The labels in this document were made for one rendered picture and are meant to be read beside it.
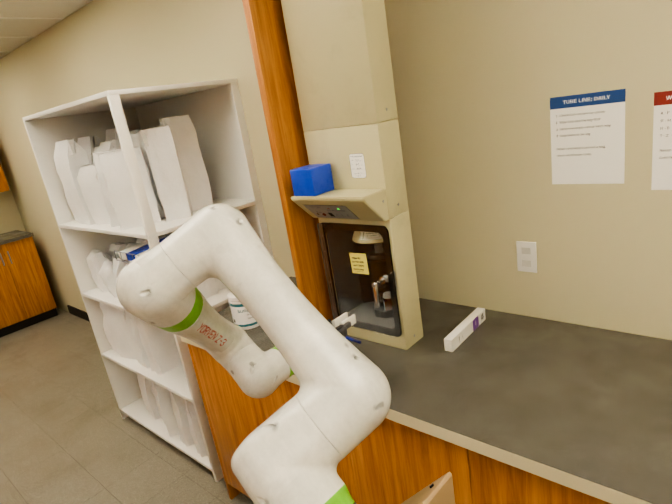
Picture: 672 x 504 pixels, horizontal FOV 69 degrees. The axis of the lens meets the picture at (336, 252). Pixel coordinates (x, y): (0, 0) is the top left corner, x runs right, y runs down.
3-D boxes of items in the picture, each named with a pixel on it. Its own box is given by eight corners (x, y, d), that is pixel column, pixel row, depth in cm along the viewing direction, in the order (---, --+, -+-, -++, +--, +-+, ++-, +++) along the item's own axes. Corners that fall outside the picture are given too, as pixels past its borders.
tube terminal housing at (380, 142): (375, 307, 209) (348, 122, 187) (443, 320, 187) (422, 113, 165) (337, 332, 192) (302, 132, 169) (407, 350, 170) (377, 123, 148)
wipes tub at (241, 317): (251, 314, 222) (244, 284, 218) (270, 319, 214) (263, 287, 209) (228, 326, 214) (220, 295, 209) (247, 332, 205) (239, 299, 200)
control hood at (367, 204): (317, 216, 178) (312, 189, 175) (390, 219, 156) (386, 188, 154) (294, 225, 170) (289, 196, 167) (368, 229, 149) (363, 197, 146)
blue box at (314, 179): (314, 189, 174) (309, 164, 171) (334, 189, 167) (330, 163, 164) (293, 196, 167) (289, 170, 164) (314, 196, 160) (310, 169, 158)
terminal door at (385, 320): (336, 321, 189) (319, 221, 178) (402, 337, 169) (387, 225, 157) (335, 322, 189) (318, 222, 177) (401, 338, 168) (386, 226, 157)
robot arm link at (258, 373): (252, 414, 126) (260, 389, 119) (222, 380, 131) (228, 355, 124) (291, 386, 135) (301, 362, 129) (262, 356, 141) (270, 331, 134)
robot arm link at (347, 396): (408, 396, 77) (217, 178, 95) (329, 469, 75) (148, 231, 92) (405, 402, 89) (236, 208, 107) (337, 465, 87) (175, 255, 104)
